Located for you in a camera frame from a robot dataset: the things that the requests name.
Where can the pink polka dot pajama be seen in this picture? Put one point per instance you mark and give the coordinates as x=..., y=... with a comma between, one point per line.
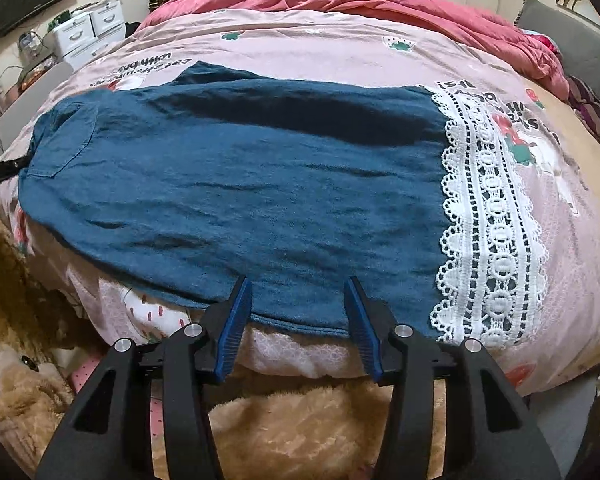
x=110, y=399

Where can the striped purple pillow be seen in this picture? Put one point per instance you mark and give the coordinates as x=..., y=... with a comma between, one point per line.
x=583, y=100

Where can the pink strawberry print duvet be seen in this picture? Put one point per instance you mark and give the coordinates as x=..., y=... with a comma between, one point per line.
x=563, y=181

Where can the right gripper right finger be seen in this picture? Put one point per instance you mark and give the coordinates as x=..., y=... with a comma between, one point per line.
x=489, y=432

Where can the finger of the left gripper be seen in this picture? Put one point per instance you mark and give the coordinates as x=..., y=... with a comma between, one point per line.
x=12, y=167

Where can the red pink quilt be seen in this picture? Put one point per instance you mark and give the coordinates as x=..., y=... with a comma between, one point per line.
x=479, y=29

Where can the white drawer cabinet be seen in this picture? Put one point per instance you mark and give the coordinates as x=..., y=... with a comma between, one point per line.
x=88, y=33

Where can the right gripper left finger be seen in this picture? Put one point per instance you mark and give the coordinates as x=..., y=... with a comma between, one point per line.
x=117, y=445

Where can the grey padded headboard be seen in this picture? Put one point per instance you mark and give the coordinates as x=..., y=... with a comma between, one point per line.
x=578, y=43

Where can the blue denim lace-hem pants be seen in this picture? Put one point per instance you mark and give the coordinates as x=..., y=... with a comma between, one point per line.
x=180, y=189

